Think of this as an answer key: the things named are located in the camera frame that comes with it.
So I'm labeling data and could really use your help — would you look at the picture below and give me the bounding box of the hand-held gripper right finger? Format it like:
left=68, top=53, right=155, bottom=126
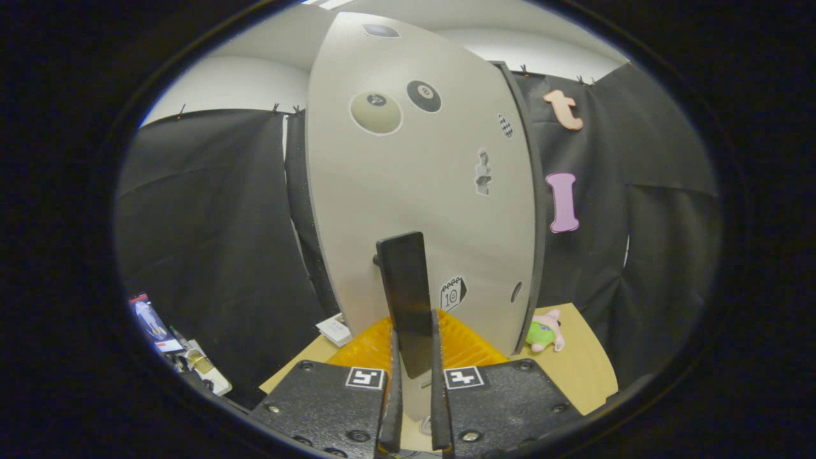
left=430, top=309, right=583, bottom=459

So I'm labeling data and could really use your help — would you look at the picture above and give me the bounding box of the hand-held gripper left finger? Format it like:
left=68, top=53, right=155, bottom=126
left=249, top=317, right=404, bottom=459

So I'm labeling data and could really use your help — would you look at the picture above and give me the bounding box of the grey shoe cabinet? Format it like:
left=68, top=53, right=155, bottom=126
left=284, top=61, right=549, bottom=358

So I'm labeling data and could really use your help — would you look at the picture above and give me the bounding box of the beige shoe cabinet door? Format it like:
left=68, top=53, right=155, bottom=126
left=305, top=11, right=540, bottom=423

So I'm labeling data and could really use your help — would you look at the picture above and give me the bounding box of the green and pink plush toy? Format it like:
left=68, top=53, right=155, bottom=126
left=524, top=309, right=566, bottom=353

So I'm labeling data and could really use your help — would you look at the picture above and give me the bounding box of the white cluttered tray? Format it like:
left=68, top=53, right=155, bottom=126
left=184, top=340, right=233, bottom=397

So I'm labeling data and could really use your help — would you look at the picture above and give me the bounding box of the black backdrop cloth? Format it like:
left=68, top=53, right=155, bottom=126
left=115, top=62, right=723, bottom=409

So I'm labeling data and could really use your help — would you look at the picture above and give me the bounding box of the blue printed panel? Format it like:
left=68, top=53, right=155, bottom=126
left=129, top=292, right=186, bottom=355

